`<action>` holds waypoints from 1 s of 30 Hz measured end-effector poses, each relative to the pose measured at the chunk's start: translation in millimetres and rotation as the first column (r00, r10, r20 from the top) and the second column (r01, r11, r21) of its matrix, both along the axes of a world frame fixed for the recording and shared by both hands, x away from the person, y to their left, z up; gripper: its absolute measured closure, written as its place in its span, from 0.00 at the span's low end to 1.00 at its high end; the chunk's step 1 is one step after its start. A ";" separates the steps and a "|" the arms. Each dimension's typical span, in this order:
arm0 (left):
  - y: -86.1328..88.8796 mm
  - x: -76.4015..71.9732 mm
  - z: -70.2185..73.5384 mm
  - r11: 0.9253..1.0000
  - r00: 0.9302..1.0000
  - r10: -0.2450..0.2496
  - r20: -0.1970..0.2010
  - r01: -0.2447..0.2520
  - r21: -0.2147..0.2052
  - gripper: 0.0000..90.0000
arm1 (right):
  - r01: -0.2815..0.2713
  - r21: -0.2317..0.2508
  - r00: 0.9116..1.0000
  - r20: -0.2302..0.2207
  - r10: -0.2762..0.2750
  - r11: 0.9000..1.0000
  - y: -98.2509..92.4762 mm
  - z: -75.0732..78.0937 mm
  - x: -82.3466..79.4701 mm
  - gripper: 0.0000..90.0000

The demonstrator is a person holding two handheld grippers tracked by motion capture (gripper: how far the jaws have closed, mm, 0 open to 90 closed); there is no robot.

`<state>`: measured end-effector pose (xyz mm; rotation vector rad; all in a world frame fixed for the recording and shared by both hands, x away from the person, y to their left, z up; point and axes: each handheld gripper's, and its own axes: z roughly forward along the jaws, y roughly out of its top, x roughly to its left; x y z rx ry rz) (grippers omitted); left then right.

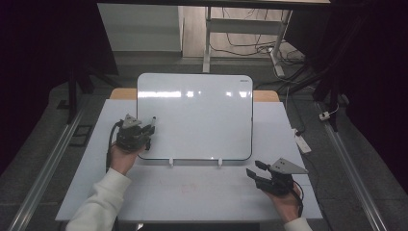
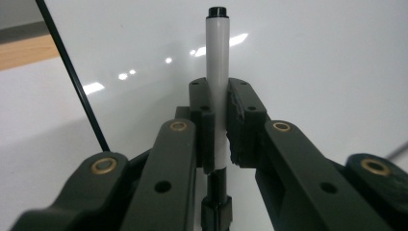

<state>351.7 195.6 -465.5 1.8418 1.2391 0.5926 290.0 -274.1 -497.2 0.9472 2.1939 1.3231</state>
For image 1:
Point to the white cabinet panel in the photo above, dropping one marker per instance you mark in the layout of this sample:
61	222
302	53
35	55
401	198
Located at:
141	29

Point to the black rectangular floor frame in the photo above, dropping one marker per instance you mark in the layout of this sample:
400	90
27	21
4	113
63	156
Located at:
81	135

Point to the aluminium floor rail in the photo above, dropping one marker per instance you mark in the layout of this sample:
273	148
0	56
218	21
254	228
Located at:
45	174
352	173

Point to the whiteboard marker with black cap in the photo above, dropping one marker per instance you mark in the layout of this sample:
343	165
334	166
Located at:
153	121

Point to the small white plug adapter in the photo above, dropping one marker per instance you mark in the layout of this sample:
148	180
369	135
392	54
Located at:
324	115

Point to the black metal stand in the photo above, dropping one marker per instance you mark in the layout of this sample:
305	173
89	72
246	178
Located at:
73	96
327	93

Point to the white whiteboard with dark rim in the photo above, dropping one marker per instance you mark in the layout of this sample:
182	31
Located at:
198	128

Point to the person's right hand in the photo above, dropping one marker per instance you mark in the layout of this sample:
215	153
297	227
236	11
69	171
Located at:
287	205

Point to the white power strip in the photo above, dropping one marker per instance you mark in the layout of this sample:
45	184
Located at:
302	142

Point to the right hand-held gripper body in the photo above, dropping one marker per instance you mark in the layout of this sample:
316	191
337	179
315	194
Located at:
280	179

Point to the white whiteboard stand foot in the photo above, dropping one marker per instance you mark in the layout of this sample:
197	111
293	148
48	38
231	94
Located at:
171	161
220	162

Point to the person's left hand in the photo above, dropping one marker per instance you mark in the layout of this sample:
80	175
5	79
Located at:
123	160

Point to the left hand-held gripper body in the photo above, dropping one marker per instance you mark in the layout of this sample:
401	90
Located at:
130	136

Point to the dark curtain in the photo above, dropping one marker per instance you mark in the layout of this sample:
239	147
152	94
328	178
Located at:
32	64
375	80

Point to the white metal desk frame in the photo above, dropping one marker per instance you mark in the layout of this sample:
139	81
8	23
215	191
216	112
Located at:
243	26

